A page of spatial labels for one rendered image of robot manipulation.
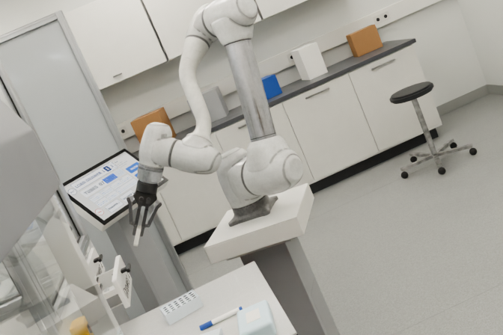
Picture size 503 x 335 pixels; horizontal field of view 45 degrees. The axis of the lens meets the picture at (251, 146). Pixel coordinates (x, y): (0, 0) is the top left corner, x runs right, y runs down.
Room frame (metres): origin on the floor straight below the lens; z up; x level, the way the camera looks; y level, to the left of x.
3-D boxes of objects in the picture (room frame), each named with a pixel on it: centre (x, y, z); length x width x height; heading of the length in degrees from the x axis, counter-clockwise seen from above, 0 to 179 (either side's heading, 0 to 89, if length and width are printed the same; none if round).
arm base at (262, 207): (2.41, 0.09, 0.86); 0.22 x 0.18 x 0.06; 160
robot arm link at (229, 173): (2.38, 0.09, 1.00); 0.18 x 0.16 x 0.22; 42
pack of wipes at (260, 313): (1.55, 0.18, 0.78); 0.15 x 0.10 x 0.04; 0
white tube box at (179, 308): (1.89, 0.42, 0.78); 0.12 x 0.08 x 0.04; 108
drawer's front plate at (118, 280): (2.12, 0.62, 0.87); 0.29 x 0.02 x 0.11; 6
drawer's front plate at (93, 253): (2.41, 0.79, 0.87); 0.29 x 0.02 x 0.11; 6
